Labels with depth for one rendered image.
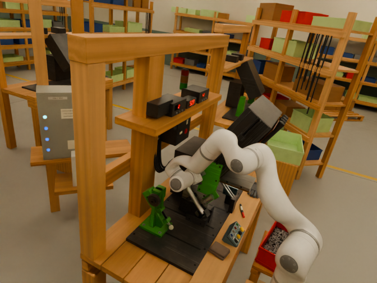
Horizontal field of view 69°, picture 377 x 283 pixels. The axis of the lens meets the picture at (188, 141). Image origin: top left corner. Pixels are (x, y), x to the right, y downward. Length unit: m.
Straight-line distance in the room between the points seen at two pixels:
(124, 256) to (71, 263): 1.24
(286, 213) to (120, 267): 0.86
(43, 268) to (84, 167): 1.65
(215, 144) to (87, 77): 0.57
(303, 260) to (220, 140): 0.53
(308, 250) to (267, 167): 0.33
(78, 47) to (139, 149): 0.68
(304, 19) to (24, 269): 4.50
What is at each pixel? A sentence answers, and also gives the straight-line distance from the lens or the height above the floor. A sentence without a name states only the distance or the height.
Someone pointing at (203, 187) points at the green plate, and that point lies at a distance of 1.71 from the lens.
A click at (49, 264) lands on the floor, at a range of 2.80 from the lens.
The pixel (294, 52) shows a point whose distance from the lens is 4.65.
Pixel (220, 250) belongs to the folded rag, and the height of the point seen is 0.93.
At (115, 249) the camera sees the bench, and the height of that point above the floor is 0.88.
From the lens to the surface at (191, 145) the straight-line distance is 1.89.
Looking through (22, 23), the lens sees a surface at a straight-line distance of 9.19.
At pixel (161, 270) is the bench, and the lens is 1.53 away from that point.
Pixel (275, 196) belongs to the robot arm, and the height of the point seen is 1.47.
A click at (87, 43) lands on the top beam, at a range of 1.05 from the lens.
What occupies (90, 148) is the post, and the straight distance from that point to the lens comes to 1.18.
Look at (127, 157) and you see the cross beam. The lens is 1.60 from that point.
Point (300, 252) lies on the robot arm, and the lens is 1.11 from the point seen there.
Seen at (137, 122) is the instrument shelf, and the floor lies 1.54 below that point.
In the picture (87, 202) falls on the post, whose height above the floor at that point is 1.23.
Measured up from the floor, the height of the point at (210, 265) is 0.90.
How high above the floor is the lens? 2.06
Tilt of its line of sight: 25 degrees down
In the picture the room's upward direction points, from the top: 8 degrees clockwise
